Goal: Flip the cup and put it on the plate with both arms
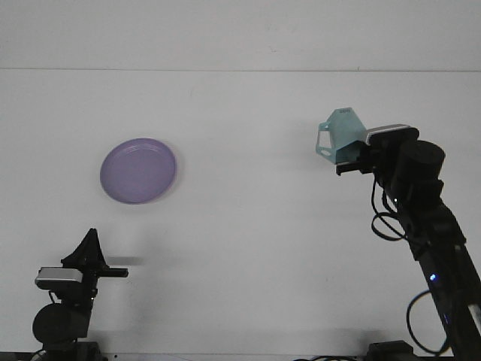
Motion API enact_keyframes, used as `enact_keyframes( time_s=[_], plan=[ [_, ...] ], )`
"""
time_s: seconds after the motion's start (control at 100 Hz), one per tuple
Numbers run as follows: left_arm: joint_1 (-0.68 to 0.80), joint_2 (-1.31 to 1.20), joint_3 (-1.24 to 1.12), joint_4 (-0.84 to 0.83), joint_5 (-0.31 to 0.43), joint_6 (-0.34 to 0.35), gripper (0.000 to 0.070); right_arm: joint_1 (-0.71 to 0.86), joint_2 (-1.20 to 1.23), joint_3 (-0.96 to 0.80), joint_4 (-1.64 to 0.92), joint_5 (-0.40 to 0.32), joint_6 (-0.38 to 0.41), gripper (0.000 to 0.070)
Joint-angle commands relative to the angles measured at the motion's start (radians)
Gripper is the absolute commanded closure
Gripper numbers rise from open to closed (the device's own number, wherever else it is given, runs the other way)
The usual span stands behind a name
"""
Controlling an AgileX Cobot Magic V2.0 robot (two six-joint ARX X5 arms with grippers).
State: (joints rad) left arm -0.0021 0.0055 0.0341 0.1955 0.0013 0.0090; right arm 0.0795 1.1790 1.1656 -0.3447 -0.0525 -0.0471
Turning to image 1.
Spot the pale blue hexagonal cup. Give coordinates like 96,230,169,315
314,108,371,165

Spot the purple round plate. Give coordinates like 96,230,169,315
99,137,178,205

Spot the thin black cable bundle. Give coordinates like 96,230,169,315
291,354,358,361

